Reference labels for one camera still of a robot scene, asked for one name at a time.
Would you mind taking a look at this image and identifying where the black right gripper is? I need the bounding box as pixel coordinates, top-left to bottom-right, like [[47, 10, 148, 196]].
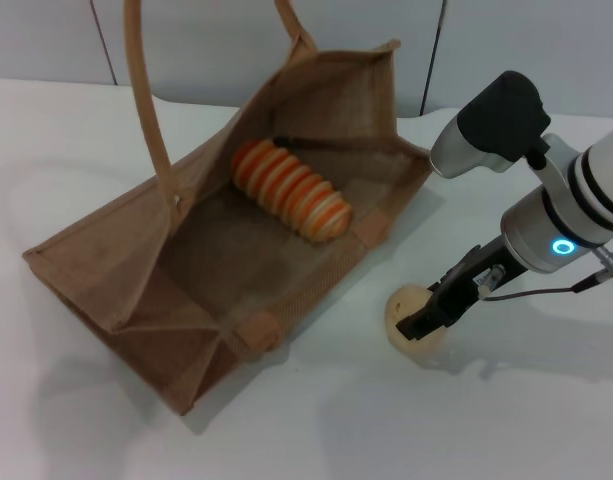
[[396, 233, 531, 344]]

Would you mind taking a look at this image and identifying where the thin dark gripper cable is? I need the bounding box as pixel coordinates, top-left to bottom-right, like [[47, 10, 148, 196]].
[[478, 267, 613, 303]]

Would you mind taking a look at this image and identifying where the orange striped bread loaf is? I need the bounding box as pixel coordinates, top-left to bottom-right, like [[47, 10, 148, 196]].
[[230, 138, 355, 246]]

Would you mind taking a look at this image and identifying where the round beige egg yolk pastry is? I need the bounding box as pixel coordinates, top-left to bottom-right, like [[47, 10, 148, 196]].
[[383, 282, 450, 357]]

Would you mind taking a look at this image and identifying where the brown burlap tote bag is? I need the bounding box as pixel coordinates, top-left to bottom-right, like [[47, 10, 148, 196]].
[[21, 0, 436, 417]]

